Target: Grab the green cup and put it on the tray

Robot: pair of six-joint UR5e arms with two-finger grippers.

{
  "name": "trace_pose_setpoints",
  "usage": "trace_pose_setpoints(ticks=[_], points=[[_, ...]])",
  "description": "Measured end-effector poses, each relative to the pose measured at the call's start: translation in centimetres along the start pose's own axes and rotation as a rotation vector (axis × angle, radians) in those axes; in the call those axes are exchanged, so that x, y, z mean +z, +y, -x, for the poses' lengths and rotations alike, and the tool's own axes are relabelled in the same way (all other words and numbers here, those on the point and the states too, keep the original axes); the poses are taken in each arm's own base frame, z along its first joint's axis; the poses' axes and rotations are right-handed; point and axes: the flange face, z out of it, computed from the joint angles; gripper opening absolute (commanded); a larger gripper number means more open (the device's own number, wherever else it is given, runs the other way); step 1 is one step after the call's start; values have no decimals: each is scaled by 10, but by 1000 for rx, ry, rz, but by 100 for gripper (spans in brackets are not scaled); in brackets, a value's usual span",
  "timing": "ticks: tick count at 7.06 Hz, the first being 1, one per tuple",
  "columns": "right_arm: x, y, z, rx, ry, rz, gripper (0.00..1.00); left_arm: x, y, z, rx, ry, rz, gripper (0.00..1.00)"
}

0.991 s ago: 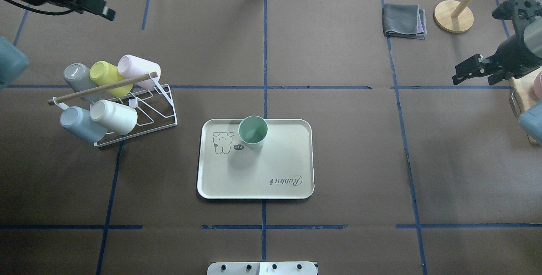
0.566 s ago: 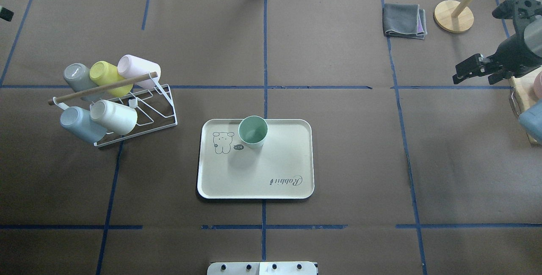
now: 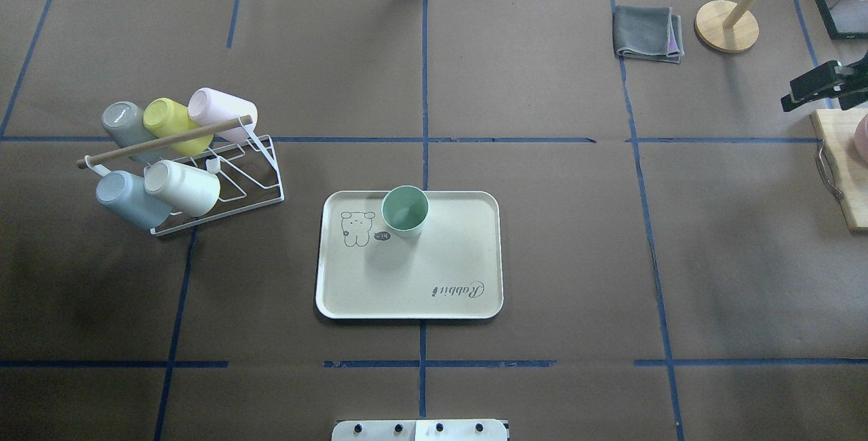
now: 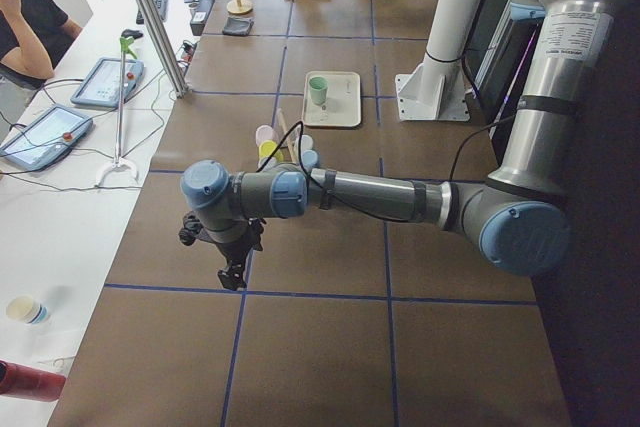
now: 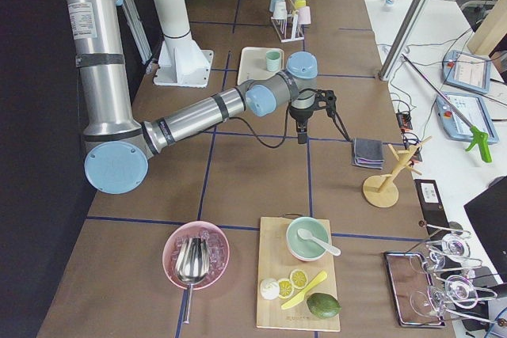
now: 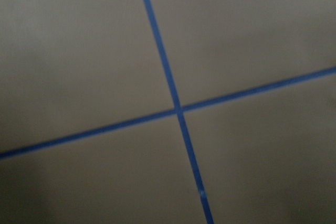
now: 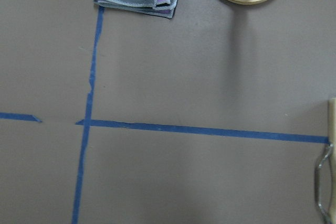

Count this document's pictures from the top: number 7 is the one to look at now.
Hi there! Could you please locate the metal whisk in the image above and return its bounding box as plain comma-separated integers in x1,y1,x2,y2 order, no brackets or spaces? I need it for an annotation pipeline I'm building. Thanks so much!
314,144,335,223

